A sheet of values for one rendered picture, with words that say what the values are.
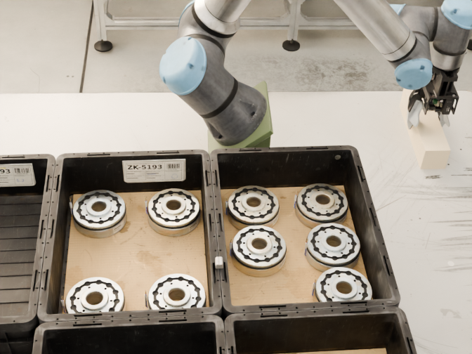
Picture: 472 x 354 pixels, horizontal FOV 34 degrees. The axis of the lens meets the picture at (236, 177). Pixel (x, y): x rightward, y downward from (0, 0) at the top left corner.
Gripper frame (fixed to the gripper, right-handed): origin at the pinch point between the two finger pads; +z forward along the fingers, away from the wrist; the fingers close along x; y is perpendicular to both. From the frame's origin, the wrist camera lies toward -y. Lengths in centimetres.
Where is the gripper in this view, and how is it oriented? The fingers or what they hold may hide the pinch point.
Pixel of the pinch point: (424, 123)
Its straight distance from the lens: 196.9
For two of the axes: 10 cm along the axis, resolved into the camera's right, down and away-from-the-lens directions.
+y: 0.6, 7.0, -7.1
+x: 10.0, -0.1, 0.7
